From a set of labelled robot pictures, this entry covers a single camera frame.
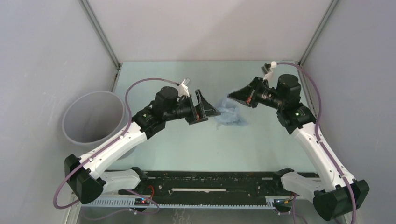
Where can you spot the right corner aluminium post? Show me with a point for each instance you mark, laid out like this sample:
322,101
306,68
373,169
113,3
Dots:
318,31

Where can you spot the corner aluminium post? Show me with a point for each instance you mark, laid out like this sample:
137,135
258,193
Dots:
318,31
92,18

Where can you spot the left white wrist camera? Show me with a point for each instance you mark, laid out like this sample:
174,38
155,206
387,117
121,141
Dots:
182,88

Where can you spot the right controller board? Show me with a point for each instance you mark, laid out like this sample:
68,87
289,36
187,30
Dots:
282,206

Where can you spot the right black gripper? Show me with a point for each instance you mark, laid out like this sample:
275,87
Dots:
248,94

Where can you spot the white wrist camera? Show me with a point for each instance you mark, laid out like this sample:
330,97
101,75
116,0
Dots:
182,88
268,70

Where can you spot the light blue plastic trash bag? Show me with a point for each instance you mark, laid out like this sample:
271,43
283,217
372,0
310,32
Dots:
229,114

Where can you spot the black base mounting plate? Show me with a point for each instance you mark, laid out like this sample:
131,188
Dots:
188,188

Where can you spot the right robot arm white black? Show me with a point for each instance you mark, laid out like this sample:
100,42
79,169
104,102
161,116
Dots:
337,192

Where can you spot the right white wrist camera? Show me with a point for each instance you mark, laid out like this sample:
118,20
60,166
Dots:
268,70

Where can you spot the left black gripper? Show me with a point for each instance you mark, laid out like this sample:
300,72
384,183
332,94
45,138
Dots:
206,110

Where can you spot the left controller board with leds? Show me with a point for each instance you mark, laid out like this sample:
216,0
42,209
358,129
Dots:
142,202

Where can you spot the left corner aluminium post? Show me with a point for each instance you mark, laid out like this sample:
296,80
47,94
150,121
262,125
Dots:
92,18

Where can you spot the grey cylindrical trash bin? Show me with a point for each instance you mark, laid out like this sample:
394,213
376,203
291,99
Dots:
92,119

